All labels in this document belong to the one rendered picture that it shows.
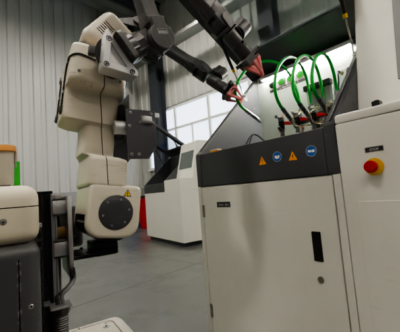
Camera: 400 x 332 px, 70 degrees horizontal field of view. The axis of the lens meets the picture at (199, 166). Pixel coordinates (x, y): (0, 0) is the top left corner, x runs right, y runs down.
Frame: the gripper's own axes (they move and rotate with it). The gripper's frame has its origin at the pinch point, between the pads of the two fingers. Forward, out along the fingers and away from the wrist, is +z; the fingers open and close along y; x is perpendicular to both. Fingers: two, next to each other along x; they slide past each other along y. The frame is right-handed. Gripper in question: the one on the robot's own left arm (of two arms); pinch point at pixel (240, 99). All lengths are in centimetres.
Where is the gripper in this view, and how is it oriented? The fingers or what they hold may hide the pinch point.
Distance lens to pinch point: 144.4
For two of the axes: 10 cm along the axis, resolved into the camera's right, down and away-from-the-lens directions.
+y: 0.1, 3.0, 9.5
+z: 7.8, 5.9, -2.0
